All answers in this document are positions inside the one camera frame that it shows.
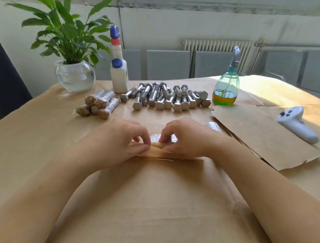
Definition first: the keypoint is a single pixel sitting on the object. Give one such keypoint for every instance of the black trash bin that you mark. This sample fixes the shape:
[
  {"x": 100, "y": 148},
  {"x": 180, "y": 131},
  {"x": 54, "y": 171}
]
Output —
[{"x": 12, "y": 85}]

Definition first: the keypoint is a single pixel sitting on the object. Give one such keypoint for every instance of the person's left forearm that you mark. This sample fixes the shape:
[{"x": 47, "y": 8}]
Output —
[{"x": 40, "y": 205}]

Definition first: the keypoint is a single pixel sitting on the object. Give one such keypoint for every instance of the white framed window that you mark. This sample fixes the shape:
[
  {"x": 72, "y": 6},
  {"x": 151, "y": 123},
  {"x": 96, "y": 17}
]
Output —
[{"x": 225, "y": 6}]

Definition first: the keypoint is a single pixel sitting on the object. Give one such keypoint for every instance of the stack of brown paper sheets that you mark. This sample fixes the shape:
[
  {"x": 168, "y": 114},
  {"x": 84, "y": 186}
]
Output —
[{"x": 265, "y": 135}]

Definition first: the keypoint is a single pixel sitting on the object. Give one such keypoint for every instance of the green leafy plant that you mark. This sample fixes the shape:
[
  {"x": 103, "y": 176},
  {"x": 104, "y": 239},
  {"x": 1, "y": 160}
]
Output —
[{"x": 65, "y": 30}]

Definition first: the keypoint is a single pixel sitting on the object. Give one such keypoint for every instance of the white cling film roll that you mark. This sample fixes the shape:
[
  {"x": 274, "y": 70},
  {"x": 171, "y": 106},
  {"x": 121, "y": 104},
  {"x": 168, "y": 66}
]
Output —
[{"x": 214, "y": 126}]

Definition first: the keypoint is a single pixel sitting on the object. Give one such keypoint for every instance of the large brown paper table cover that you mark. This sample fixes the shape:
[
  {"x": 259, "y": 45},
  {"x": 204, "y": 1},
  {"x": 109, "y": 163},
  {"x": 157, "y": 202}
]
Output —
[{"x": 40, "y": 135}]

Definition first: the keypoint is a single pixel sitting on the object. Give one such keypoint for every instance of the green spray bottle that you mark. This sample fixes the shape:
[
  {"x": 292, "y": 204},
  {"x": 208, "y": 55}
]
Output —
[{"x": 226, "y": 92}]

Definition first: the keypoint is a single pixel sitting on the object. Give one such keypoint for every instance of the pile of steel bolts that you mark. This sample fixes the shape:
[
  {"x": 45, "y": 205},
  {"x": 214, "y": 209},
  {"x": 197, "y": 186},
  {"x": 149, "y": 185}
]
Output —
[{"x": 165, "y": 97}]

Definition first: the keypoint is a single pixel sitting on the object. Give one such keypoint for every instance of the clear cling film sheet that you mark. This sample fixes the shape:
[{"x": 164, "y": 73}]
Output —
[{"x": 156, "y": 137}]

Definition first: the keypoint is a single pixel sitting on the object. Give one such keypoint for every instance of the steel hex bolt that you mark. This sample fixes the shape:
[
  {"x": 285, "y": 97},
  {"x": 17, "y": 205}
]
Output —
[{"x": 156, "y": 151}]

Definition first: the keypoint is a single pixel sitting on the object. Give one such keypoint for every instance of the person's right forearm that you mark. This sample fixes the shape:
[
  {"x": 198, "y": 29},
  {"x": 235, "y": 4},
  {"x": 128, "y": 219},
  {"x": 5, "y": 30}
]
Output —
[{"x": 277, "y": 200}]

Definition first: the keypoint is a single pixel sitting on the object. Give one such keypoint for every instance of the white radiator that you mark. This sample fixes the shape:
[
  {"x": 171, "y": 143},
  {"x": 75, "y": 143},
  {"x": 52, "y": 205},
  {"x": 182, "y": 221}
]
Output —
[{"x": 217, "y": 50}]

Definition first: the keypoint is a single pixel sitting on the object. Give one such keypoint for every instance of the grey chair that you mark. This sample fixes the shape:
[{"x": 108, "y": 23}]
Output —
[
  {"x": 214, "y": 64},
  {"x": 311, "y": 72},
  {"x": 134, "y": 64},
  {"x": 285, "y": 67},
  {"x": 168, "y": 65}
]

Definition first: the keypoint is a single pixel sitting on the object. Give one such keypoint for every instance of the round glass vase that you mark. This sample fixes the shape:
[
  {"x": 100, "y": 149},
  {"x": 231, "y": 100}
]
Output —
[{"x": 75, "y": 77}]

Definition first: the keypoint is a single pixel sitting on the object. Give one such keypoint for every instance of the person's left hand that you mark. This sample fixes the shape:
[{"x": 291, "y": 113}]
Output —
[{"x": 115, "y": 145}]

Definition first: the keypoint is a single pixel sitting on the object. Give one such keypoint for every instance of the person's right hand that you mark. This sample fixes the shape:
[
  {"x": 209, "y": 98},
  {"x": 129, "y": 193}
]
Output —
[{"x": 195, "y": 140}]

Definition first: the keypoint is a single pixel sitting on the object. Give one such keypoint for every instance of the white handheld controller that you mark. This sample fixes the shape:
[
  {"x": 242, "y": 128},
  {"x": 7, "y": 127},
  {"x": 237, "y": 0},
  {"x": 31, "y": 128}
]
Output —
[{"x": 295, "y": 122}]

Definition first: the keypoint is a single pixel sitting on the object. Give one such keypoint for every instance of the white glue bottle blue cap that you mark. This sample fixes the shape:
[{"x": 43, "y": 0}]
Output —
[{"x": 119, "y": 75}]

